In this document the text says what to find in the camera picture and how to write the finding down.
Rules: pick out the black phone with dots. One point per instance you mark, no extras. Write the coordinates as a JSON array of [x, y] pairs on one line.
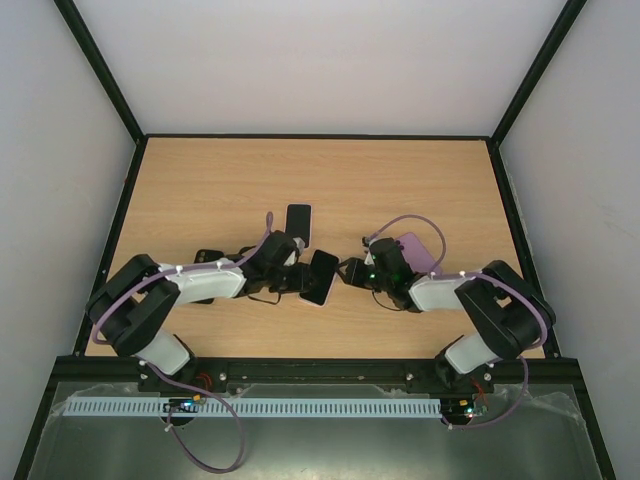
[[323, 265], [299, 221]]

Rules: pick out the purple phone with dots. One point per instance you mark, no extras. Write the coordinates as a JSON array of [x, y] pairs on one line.
[[416, 255]]

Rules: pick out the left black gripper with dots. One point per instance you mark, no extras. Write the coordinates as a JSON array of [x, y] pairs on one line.
[[301, 281]]

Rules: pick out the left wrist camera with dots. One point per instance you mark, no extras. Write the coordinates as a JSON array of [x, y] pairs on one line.
[[295, 254]]

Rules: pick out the black phone case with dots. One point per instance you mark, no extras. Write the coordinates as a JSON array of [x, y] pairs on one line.
[[208, 255]]

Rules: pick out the white slotted cable duct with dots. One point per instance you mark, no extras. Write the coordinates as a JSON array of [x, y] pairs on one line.
[[255, 408]]

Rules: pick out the pink phone case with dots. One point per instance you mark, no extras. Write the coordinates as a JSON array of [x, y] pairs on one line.
[[311, 225], [318, 294]]

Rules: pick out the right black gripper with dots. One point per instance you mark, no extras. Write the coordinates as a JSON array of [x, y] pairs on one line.
[[353, 272]]

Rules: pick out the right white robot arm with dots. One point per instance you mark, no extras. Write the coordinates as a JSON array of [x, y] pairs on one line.
[[508, 315]]

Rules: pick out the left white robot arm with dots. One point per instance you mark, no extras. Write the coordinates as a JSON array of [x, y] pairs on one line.
[[128, 313]]

